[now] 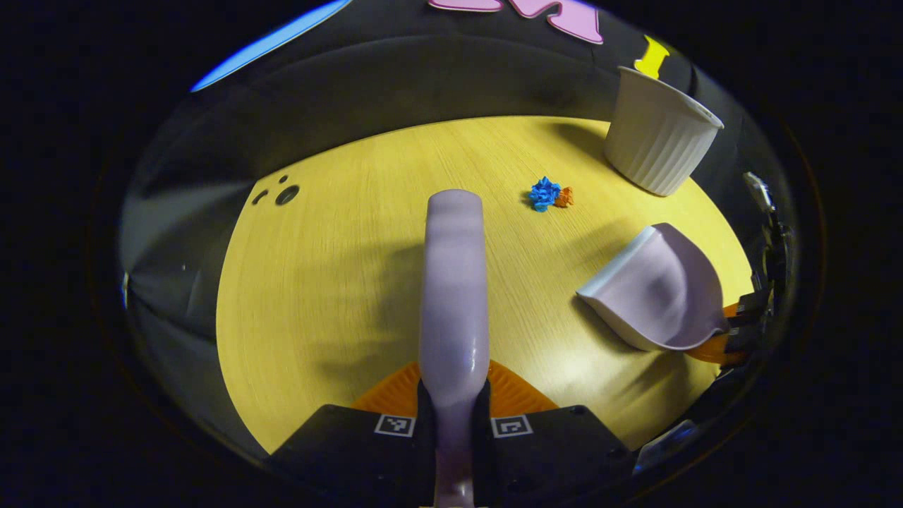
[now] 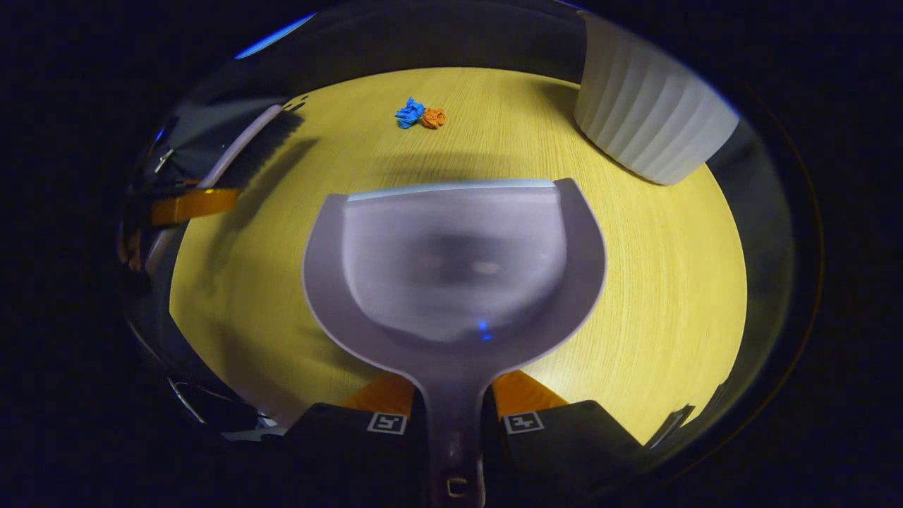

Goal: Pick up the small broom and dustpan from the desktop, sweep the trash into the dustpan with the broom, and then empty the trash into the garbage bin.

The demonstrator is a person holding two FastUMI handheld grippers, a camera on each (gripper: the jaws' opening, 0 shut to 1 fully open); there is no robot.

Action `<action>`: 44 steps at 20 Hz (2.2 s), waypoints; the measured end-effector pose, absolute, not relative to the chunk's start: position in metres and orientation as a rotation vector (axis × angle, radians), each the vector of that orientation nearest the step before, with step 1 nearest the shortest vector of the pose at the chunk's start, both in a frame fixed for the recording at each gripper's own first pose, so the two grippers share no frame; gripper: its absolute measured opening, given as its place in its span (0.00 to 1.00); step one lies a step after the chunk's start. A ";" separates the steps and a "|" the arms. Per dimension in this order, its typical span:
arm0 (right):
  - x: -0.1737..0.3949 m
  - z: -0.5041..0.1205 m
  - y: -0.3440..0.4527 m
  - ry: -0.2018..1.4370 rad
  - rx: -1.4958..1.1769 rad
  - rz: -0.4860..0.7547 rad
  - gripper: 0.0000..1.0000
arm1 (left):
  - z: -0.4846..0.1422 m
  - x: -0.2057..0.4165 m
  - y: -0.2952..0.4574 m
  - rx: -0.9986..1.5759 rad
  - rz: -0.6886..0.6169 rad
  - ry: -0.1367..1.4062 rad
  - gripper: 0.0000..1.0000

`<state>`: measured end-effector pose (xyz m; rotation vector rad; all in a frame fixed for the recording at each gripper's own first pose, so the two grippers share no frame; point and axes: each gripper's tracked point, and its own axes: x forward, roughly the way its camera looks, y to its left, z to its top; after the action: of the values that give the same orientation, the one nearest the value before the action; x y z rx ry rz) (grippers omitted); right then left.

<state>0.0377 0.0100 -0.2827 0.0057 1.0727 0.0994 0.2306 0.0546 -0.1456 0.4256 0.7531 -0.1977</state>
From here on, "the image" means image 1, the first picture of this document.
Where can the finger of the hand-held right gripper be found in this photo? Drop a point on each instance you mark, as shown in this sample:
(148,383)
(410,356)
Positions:
(730,347)

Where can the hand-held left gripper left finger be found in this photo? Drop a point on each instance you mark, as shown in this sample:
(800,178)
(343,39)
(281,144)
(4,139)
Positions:
(425,451)

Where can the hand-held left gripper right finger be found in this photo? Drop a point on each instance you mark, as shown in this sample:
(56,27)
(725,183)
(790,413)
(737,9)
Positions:
(482,451)

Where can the pink dustpan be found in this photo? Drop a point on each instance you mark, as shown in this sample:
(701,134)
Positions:
(656,289)

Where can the small pink broom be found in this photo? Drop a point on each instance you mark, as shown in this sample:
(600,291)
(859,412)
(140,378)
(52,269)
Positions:
(455,296)

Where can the white ribbed garbage bin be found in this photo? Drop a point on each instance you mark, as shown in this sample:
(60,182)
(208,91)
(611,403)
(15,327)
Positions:
(656,141)

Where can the orange paper ball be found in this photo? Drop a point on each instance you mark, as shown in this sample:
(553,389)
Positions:
(564,197)

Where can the blue paper ball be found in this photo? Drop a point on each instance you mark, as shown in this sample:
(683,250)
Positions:
(543,194)

